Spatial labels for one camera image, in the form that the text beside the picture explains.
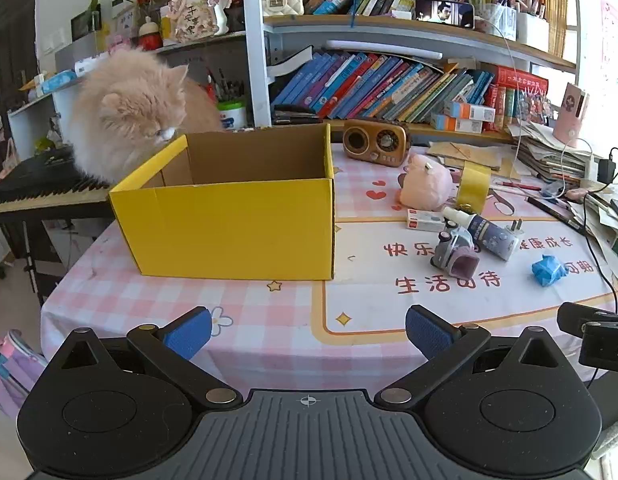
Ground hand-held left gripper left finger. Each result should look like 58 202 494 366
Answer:
54 306 242 407

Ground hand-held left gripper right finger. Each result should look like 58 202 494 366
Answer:
375 305 564 407

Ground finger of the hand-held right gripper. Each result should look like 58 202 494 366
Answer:
558 302 618 335

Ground blue wrapper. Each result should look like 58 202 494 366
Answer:
531 255 570 287

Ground yellow cardboard box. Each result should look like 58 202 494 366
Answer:
109 122 336 281

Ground white spray bottle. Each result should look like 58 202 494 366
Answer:
441 206 520 262

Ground small white red box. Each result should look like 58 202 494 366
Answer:
407 208 447 232

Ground pink plush toy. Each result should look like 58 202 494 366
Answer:
398 154 462 211

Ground yellow tape roll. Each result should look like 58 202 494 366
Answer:
456 162 492 213

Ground pink checked printed tablecloth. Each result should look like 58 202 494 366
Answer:
41 142 618 396

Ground grey fuzzy clothing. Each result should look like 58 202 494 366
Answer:
589 375 618 461

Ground red white pen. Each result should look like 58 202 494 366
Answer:
491 180 544 192

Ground black power adapter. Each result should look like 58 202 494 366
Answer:
596 147 618 184

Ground pile of papers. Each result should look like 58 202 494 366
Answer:
509 120 618 281

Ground black keyboard stand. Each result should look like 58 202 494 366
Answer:
19 220 60 306

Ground pink bag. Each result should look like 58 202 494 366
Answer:
0 329 50 418

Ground brown paper envelopes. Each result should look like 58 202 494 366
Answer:
426 140 512 172

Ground brown retro radio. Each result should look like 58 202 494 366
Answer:
343 120 412 162

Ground orange blue white box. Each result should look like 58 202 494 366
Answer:
431 112 482 134
444 101 496 122

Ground row of acrylic charms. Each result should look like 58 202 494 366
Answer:
519 87 552 123

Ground black piano keyboard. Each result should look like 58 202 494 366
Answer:
0 147 112 221

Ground white green pen cup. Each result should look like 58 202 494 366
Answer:
217 101 248 131

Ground fluffy orange white cat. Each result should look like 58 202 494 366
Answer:
69 50 224 183

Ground black stapler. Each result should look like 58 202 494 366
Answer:
273 104 323 126

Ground thick red dictionary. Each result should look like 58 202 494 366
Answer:
494 64 550 93

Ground bunch of pens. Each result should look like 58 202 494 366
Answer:
206 67 244 106

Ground row of blue books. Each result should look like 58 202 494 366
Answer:
271 51 497 123

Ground white side shelf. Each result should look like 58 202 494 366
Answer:
6 30 247 161

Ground blue tissue pack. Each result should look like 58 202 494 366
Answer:
38 71 80 95

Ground white pen holder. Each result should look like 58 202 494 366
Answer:
516 10 550 53

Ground row of yellow books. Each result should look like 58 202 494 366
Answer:
539 0 570 58

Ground red white doll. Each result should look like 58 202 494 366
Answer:
139 16 162 52

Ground clear pen cup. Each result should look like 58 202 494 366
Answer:
476 2 518 41

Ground white bookshelf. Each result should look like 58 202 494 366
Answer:
241 0 584 143

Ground white pink figurine ornament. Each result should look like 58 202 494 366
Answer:
168 0 230 43

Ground smartphone showing video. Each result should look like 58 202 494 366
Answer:
415 0 476 29

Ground black cable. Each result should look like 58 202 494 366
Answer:
579 230 618 311

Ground white cable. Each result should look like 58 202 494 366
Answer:
486 17 597 181

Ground black photo frame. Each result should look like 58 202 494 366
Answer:
70 5 102 42

